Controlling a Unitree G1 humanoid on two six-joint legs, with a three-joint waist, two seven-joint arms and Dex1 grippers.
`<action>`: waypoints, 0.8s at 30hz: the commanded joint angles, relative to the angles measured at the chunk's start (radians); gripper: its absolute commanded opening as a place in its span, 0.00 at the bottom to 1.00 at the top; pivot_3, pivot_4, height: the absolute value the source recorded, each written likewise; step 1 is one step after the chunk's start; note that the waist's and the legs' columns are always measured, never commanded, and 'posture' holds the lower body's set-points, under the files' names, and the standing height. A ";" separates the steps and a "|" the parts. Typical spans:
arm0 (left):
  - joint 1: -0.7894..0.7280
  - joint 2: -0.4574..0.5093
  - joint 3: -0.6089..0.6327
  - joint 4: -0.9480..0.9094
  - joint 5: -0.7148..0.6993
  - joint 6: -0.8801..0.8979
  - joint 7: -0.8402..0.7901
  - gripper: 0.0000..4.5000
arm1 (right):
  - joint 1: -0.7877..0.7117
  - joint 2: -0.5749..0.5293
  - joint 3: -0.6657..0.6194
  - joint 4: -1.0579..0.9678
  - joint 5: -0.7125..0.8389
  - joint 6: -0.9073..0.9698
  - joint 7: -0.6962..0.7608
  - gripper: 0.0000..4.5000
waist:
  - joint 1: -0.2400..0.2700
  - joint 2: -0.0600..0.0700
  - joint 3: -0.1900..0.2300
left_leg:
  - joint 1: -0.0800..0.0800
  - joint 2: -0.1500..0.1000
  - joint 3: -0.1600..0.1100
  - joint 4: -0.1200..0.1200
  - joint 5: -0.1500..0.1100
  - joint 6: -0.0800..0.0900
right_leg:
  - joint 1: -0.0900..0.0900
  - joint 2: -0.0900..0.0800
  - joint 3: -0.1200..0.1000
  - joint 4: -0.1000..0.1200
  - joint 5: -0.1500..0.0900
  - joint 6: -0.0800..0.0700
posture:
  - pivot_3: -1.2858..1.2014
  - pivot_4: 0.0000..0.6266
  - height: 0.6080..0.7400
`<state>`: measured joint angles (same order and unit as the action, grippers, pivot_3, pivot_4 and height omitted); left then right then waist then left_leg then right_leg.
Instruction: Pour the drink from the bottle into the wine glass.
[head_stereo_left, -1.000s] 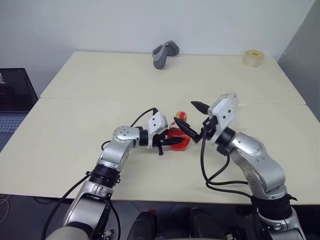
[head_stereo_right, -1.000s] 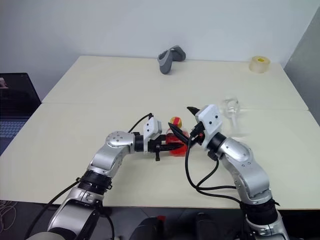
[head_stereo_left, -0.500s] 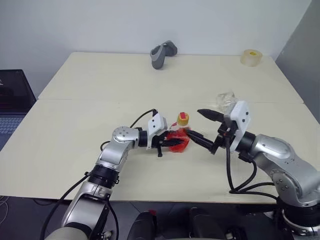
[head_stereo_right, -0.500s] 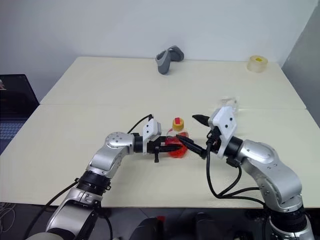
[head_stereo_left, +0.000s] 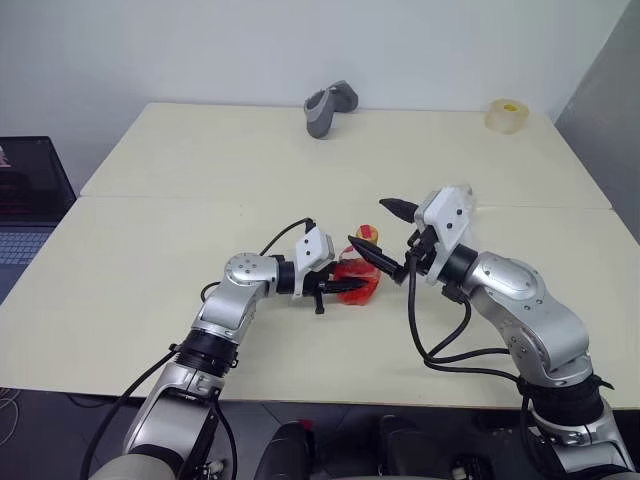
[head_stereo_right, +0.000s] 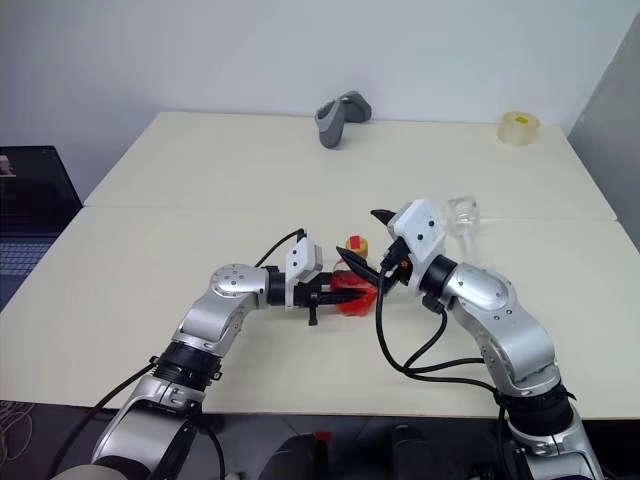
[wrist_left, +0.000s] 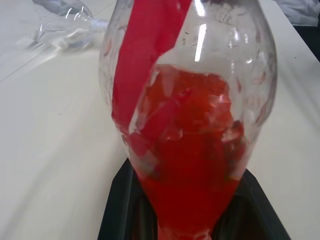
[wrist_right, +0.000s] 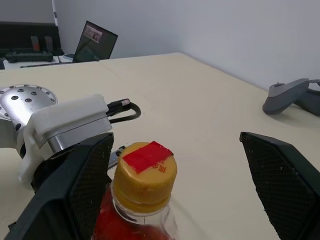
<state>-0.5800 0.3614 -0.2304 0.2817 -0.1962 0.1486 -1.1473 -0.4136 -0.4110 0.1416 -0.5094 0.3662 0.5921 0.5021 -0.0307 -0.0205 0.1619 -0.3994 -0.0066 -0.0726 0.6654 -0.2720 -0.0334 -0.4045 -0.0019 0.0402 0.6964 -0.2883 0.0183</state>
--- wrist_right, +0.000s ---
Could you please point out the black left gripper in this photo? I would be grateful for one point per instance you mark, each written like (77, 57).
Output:
(48, 166)

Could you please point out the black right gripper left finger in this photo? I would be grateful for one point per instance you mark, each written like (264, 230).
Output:
(62, 195)

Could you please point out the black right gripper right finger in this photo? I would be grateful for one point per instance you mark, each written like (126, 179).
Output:
(287, 185)

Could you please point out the clear bottle with yellow cap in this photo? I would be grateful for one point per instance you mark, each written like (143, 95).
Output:
(145, 180)

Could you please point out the white background desk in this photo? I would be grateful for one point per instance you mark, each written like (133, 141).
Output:
(15, 65)

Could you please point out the black keyboard device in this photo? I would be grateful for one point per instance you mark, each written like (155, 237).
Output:
(28, 57)

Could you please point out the open black laptop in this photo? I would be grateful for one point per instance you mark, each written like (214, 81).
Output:
(96, 43)

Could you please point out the black monitor panel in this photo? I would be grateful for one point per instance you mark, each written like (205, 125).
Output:
(20, 35)

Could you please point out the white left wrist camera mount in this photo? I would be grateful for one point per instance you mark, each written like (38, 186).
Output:
(67, 112)

